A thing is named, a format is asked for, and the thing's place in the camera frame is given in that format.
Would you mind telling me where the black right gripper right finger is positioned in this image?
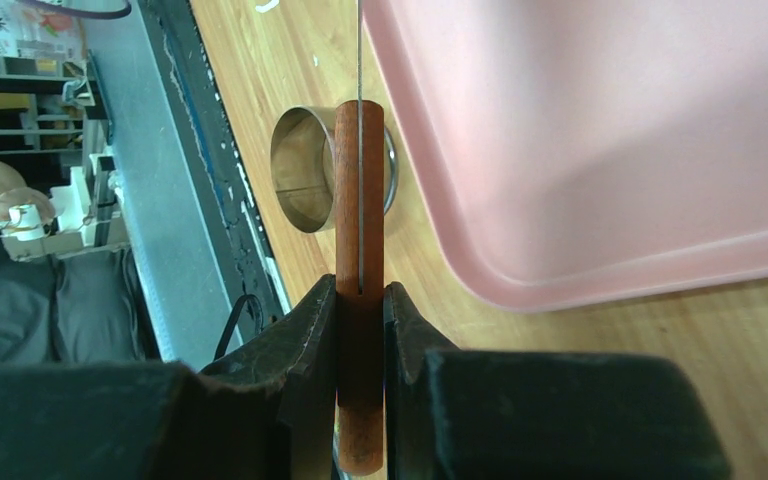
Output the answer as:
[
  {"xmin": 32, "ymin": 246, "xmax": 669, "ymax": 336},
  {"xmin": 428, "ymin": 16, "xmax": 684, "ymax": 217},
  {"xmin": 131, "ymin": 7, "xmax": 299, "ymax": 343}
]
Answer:
[{"xmin": 383, "ymin": 282, "xmax": 732, "ymax": 479}]

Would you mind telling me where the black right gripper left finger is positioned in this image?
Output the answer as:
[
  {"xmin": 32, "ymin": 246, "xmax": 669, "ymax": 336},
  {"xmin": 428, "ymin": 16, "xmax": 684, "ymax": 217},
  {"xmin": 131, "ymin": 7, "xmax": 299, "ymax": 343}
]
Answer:
[{"xmin": 0, "ymin": 274, "xmax": 336, "ymax": 479}]

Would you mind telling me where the round metal cutter ring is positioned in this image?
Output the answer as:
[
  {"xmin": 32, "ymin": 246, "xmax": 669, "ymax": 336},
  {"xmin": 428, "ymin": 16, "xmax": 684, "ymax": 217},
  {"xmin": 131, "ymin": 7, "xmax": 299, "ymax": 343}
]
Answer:
[{"xmin": 269, "ymin": 105, "xmax": 400, "ymax": 234}]

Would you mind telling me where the metal dough scraper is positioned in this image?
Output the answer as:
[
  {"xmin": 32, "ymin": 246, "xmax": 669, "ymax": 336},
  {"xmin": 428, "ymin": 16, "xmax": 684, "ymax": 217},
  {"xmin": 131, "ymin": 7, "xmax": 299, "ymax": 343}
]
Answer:
[{"xmin": 334, "ymin": 1, "xmax": 383, "ymax": 476}]

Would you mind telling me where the pink rectangular tray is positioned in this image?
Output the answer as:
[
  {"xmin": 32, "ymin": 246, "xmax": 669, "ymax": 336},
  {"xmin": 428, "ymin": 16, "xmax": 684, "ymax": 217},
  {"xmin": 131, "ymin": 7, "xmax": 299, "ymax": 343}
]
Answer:
[{"xmin": 362, "ymin": 1, "xmax": 768, "ymax": 312}]

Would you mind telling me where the small white dough sliver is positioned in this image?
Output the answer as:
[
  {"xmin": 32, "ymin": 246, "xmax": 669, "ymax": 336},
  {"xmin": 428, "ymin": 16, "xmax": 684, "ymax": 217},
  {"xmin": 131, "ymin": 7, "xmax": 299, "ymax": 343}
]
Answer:
[{"xmin": 255, "ymin": 0, "xmax": 280, "ymax": 14}]

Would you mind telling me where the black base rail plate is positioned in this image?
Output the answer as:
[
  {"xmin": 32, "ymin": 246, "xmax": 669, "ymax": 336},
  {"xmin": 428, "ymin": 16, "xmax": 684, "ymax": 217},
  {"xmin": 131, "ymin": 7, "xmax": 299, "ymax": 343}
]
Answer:
[{"xmin": 138, "ymin": 1, "xmax": 289, "ymax": 366}]

